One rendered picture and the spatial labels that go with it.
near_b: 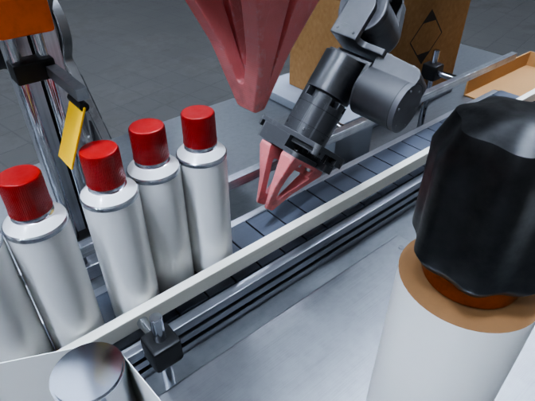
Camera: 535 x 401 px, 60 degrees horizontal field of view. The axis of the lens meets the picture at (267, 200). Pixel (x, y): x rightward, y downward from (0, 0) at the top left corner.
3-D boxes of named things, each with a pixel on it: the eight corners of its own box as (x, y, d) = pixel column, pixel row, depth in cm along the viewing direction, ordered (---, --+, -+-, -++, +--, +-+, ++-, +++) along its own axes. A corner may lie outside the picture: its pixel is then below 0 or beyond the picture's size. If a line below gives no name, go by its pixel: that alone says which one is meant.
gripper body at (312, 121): (310, 159, 51) (345, 99, 50) (254, 126, 58) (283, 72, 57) (339, 173, 56) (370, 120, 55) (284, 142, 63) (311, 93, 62)
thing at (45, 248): (66, 370, 45) (-10, 203, 33) (47, 336, 48) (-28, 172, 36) (115, 341, 48) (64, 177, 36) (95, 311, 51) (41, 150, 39)
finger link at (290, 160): (263, 212, 54) (303, 142, 52) (227, 184, 58) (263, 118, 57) (295, 223, 59) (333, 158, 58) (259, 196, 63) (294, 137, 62)
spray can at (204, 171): (209, 286, 54) (193, 129, 42) (182, 264, 57) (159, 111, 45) (242, 263, 57) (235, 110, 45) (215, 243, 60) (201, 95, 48)
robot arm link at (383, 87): (376, 25, 60) (355, -14, 52) (458, 54, 54) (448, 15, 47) (327, 106, 61) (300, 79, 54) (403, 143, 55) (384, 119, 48)
